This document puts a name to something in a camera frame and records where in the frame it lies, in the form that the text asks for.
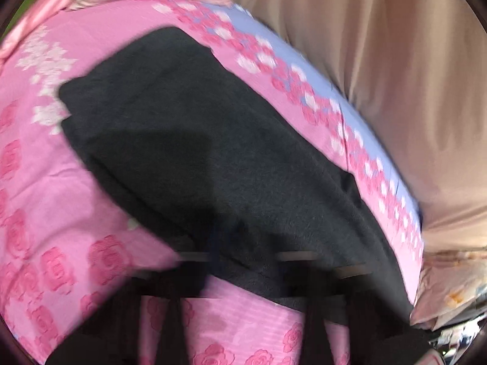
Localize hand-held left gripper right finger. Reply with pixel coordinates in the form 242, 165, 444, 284
266, 249, 434, 365

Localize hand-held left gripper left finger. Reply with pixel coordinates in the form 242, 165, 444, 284
46, 230, 229, 365

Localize dark grey pants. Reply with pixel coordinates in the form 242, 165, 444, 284
57, 26, 419, 312

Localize pink floral bed sheet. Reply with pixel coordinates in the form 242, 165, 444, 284
0, 0, 427, 365

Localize beige curtain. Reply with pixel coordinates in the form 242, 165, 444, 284
232, 0, 487, 253

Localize pink satin cloth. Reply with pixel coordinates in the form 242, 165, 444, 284
0, 0, 90, 59

